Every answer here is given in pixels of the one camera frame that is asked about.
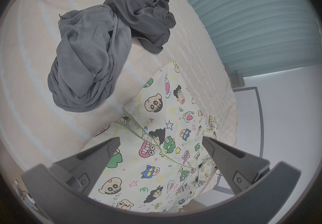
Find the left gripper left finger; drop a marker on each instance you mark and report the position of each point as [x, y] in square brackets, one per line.
[93, 162]

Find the grey bedside table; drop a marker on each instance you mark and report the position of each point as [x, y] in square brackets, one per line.
[236, 79]

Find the black garment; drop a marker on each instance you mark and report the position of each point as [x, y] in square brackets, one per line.
[143, 4]

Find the white printed pyjama top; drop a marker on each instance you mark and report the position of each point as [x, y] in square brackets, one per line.
[151, 162]

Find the blue-green curtain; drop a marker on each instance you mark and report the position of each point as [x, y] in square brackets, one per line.
[251, 17]

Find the bed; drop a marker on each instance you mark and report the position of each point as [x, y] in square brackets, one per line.
[37, 79]

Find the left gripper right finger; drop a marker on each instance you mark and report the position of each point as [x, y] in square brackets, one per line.
[230, 165]

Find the dark grey garment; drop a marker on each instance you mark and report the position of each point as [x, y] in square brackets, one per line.
[83, 62]

